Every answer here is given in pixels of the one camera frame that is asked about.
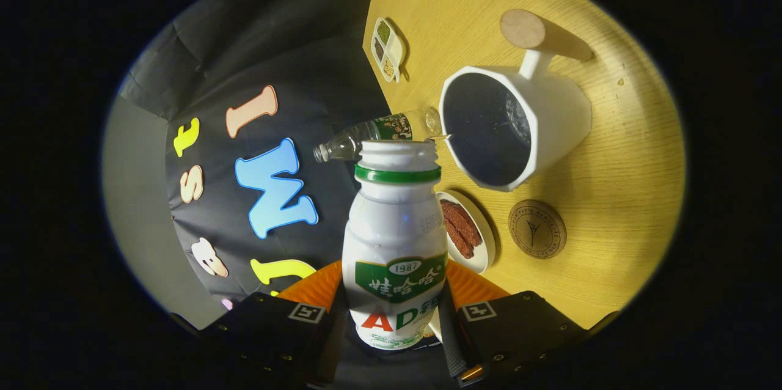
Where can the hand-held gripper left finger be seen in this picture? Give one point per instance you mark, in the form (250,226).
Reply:
(269,329)

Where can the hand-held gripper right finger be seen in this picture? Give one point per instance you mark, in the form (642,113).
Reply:
(452,341)

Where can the white juice bottle green label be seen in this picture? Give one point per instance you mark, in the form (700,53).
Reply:
(394,225)

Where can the round cork coaster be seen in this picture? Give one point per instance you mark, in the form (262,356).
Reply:
(537,228)

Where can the clear plastic water bottle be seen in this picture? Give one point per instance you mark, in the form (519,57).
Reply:
(366,130)

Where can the white round plate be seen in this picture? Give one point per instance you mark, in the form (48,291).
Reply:
(486,255)

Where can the red dried meat slice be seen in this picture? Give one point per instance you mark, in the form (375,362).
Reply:
(465,222)
(457,242)

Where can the wooden table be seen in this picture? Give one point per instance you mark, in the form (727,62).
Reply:
(611,194)

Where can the white divided snack dish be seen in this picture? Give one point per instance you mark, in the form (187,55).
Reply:
(388,51)

